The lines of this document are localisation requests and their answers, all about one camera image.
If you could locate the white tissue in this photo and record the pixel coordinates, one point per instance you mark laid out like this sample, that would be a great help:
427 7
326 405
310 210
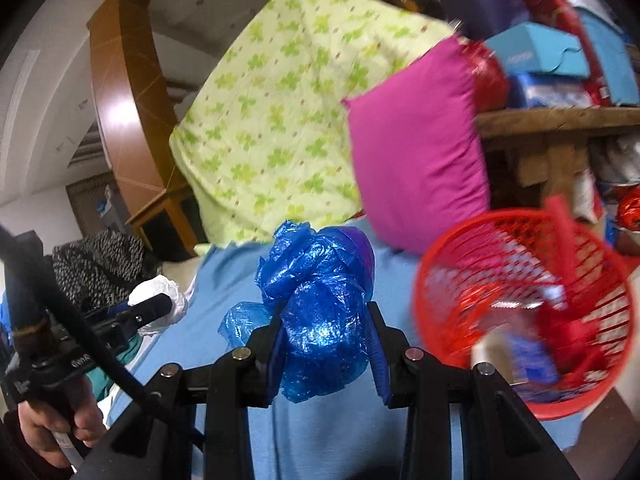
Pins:
160 287

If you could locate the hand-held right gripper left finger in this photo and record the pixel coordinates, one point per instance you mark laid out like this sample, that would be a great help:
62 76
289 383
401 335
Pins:
276 365

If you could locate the blue plastic bag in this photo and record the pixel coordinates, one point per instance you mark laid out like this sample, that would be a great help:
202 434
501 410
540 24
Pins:
320 310

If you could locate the blue white printed packet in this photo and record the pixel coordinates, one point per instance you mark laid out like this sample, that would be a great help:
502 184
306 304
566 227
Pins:
550 90

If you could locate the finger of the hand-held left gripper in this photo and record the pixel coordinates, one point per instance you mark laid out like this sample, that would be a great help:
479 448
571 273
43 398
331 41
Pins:
152 309

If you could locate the black white dotted garment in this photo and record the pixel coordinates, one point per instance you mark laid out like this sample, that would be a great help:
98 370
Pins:
100 265

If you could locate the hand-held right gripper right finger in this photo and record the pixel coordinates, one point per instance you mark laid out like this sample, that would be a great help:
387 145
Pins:
379 360

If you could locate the round wooden table shelf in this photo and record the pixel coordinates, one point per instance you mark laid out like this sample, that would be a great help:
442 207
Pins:
550 120

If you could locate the person's left hand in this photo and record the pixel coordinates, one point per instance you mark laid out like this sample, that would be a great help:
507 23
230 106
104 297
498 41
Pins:
35 425

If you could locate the red mesh basket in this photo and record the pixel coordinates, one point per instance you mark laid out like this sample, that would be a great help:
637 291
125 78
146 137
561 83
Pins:
450 280

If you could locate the shiny red bag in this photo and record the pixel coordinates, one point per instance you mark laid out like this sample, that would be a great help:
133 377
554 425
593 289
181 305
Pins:
487 75

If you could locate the magenta pillow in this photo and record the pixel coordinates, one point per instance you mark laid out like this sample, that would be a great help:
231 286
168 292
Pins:
415 160

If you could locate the light blue box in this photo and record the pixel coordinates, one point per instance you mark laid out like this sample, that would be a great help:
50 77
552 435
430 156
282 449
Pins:
610 55

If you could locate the green clover print blanket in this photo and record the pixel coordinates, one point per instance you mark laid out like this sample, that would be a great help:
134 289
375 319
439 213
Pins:
280 110

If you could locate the blue cardboard box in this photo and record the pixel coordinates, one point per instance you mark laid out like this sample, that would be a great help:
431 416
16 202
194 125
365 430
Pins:
535 47

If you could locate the teal garment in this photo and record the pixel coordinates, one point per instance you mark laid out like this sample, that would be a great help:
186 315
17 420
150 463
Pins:
132 350

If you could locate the light blue bed sheet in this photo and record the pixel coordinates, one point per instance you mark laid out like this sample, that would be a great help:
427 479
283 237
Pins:
225 280

